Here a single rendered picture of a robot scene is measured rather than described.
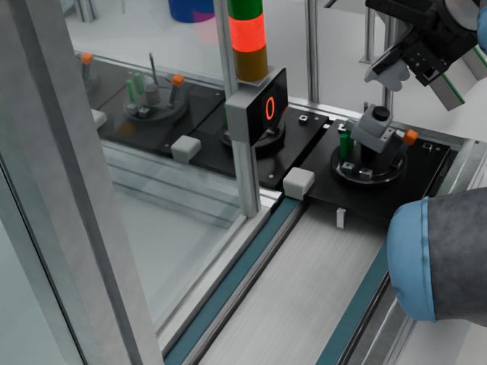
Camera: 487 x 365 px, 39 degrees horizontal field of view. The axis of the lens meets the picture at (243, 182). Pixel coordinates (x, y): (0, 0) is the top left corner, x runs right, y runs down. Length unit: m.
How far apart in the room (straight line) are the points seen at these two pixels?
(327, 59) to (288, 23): 0.23
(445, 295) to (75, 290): 0.43
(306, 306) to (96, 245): 0.90
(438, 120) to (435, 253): 1.02
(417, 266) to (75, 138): 0.45
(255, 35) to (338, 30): 1.00
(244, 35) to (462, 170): 0.55
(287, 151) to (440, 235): 0.77
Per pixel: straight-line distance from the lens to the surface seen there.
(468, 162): 1.38
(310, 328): 1.13
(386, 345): 1.06
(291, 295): 1.17
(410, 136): 1.23
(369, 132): 1.24
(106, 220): 0.26
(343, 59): 1.85
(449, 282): 0.63
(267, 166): 1.33
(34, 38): 0.21
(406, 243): 0.64
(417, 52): 1.12
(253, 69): 1.02
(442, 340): 1.20
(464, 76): 1.51
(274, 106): 1.09
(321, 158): 1.34
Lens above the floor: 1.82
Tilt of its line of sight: 41 degrees down
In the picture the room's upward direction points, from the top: 7 degrees counter-clockwise
